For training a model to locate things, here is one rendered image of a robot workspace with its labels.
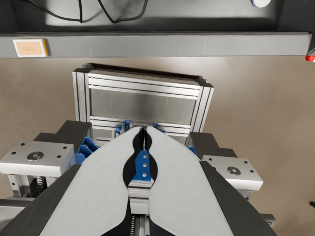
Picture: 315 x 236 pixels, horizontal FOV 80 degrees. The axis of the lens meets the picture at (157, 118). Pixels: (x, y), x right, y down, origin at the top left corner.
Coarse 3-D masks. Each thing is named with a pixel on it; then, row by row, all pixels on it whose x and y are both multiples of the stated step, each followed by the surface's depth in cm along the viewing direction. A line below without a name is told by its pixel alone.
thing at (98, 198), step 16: (112, 144) 10; (128, 144) 10; (96, 160) 9; (112, 160) 9; (128, 160) 9; (80, 176) 8; (96, 176) 8; (112, 176) 8; (128, 176) 10; (80, 192) 8; (96, 192) 8; (112, 192) 8; (128, 192) 8; (64, 208) 7; (80, 208) 7; (96, 208) 7; (112, 208) 7; (128, 208) 7; (48, 224) 6; (64, 224) 6; (80, 224) 6; (96, 224) 6; (112, 224) 6; (128, 224) 7
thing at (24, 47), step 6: (18, 42) 34; (24, 42) 34; (30, 42) 34; (36, 42) 34; (18, 48) 34; (24, 48) 34; (30, 48) 34; (36, 48) 34; (24, 54) 35; (30, 54) 35; (36, 54) 35; (42, 54) 35
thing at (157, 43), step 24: (0, 48) 35; (48, 48) 35; (72, 48) 36; (96, 48) 36; (120, 48) 36; (144, 48) 36; (168, 48) 36; (192, 48) 36; (216, 48) 36; (240, 48) 37; (264, 48) 37; (288, 48) 37
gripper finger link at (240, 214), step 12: (204, 168) 9; (216, 180) 8; (216, 192) 7; (228, 192) 7; (228, 204) 7; (240, 204) 7; (228, 216) 7; (240, 216) 7; (252, 216) 7; (240, 228) 6; (252, 228) 6; (264, 228) 6
